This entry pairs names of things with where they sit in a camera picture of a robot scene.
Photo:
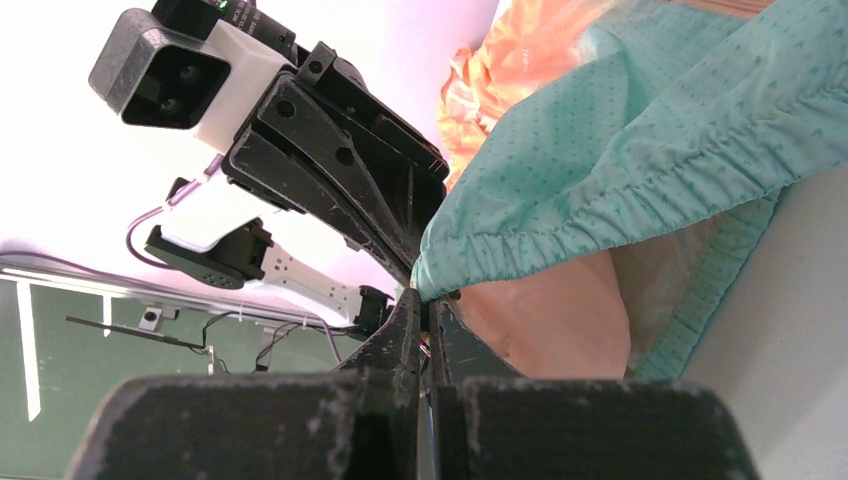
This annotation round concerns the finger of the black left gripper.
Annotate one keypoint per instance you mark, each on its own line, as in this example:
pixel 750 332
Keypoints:
pixel 393 243

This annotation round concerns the teal and orange jacket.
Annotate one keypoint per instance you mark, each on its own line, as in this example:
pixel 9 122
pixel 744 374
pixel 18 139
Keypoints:
pixel 686 123

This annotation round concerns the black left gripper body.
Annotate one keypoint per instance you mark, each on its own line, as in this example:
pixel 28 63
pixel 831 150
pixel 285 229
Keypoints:
pixel 318 142

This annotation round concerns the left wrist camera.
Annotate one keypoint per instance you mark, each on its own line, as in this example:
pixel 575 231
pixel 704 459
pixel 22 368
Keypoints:
pixel 198 66

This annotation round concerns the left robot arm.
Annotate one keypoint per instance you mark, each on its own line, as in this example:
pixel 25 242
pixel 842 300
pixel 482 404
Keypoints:
pixel 214 234

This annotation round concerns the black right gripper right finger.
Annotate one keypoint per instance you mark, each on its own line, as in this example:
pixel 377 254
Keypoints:
pixel 510 427

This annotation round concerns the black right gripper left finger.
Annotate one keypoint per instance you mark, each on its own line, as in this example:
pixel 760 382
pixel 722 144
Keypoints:
pixel 358 421

